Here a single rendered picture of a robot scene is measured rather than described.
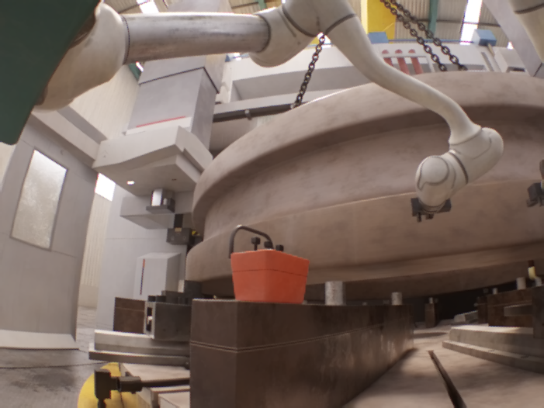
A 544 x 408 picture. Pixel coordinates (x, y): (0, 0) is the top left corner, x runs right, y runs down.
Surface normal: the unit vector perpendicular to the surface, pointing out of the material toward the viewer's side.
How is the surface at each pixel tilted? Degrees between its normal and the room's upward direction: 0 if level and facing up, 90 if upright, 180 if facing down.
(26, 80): 180
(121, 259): 90
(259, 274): 97
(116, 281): 90
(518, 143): 90
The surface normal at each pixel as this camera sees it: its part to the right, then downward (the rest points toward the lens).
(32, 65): -0.02, 0.94
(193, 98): -0.22, -0.34
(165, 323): 0.55, -0.28
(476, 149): -0.22, 0.13
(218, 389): -0.57, -0.29
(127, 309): 0.18, -0.33
